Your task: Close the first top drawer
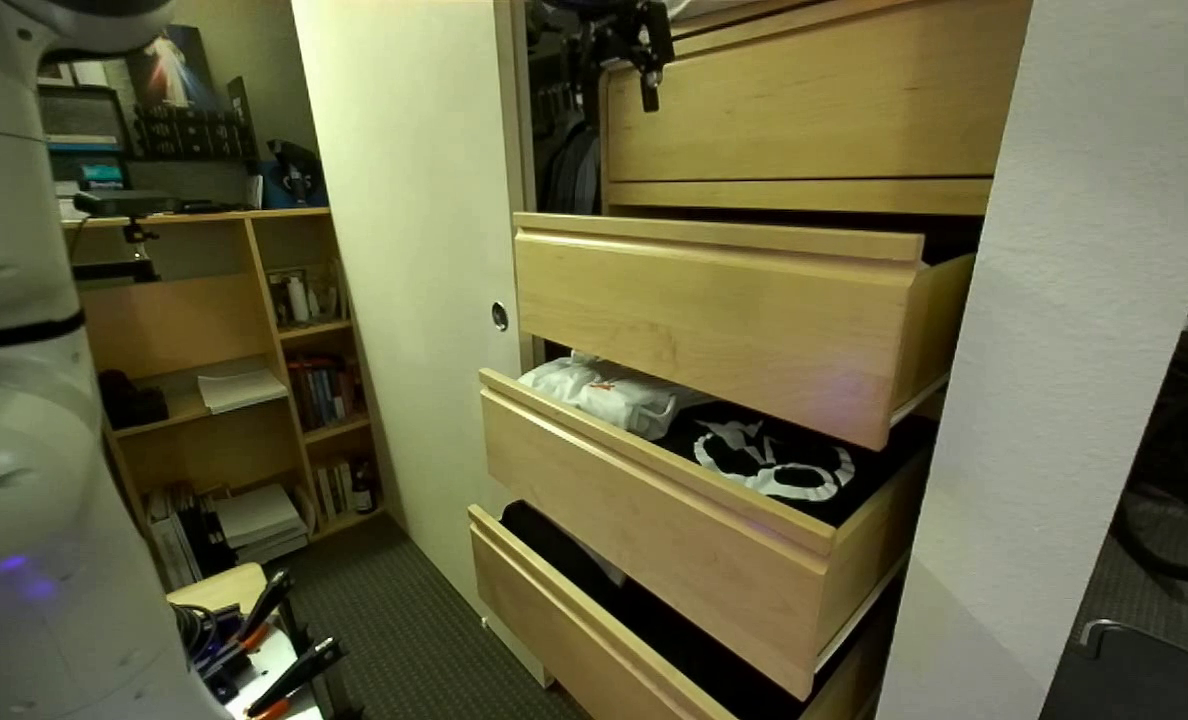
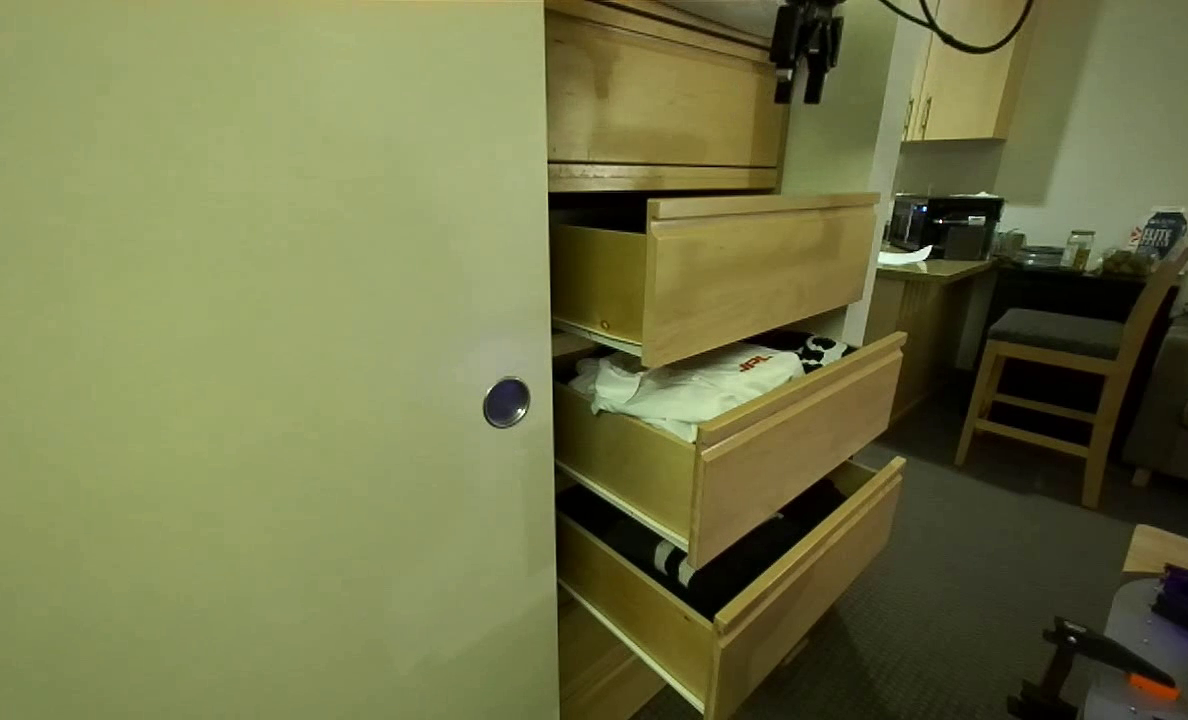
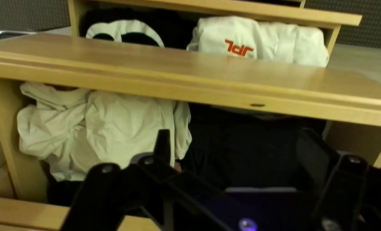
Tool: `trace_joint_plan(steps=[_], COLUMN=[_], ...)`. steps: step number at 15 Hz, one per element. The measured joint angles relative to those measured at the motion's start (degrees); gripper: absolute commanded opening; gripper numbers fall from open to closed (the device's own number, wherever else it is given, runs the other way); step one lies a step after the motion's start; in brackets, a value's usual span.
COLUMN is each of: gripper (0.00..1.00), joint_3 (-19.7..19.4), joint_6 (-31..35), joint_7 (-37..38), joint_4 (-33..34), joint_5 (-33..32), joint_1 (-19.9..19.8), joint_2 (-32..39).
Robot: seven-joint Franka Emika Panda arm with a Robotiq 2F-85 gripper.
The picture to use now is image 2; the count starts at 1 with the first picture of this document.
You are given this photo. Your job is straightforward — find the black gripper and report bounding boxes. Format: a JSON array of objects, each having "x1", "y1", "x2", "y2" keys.
[{"x1": 768, "y1": 0, "x2": 849, "y2": 109}]

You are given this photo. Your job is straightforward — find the light wooden drawer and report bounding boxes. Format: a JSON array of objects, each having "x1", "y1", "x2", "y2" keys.
[
  {"x1": 554, "y1": 452, "x2": 913, "y2": 720},
  {"x1": 553, "y1": 330, "x2": 913, "y2": 571},
  {"x1": 547, "y1": 188, "x2": 884, "y2": 371},
  {"x1": 545, "y1": 0, "x2": 797, "y2": 171}
]

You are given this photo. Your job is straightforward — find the black printer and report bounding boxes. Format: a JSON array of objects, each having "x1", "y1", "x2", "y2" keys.
[{"x1": 884, "y1": 194, "x2": 1010, "y2": 263}]

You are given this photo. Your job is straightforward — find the black garment with white print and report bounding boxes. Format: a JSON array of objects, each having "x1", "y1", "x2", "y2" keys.
[{"x1": 781, "y1": 330, "x2": 863, "y2": 379}]

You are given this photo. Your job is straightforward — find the wooden desk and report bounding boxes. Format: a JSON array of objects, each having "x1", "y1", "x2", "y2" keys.
[{"x1": 860, "y1": 257, "x2": 1001, "y2": 427}]

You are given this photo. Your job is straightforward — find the small glass jar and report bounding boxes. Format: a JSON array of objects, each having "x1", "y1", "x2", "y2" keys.
[{"x1": 1059, "y1": 224, "x2": 1099, "y2": 274}]

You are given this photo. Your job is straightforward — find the white folded clothing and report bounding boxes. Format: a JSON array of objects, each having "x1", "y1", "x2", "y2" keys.
[{"x1": 565, "y1": 339, "x2": 813, "y2": 445}]

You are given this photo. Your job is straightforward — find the black side table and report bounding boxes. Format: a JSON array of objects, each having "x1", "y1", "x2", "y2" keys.
[{"x1": 985, "y1": 249, "x2": 1188, "y2": 413}]

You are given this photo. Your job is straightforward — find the wooden chair grey cushion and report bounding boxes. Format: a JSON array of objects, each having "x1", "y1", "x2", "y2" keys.
[{"x1": 953, "y1": 246, "x2": 1188, "y2": 515}]

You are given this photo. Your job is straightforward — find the black folded clothing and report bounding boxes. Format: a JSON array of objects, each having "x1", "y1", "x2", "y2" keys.
[{"x1": 558, "y1": 476, "x2": 852, "y2": 626}]

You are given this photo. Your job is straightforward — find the wooden robot table board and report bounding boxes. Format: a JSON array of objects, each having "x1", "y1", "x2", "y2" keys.
[{"x1": 1120, "y1": 520, "x2": 1188, "y2": 588}]

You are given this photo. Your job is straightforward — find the white sliding wardrobe door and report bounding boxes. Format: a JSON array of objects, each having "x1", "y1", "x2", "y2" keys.
[{"x1": 0, "y1": 0, "x2": 565, "y2": 720}]

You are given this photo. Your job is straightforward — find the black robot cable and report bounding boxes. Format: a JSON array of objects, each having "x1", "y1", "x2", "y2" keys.
[{"x1": 877, "y1": 0, "x2": 1040, "y2": 62}]

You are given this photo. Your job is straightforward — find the wooden drawer chest frame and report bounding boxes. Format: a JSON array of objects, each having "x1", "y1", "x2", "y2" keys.
[{"x1": 545, "y1": 0, "x2": 888, "y2": 720}]

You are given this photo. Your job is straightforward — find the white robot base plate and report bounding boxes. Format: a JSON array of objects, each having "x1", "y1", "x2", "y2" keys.
[{"x1": 1080, "y1": 571, "x2": 1188, "y2": 720}]

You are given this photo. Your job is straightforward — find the black clamp orange handle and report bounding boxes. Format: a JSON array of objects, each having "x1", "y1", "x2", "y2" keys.
[{"x1": 1006, "y1": 617, "x2": 1182, "y2": 720}]

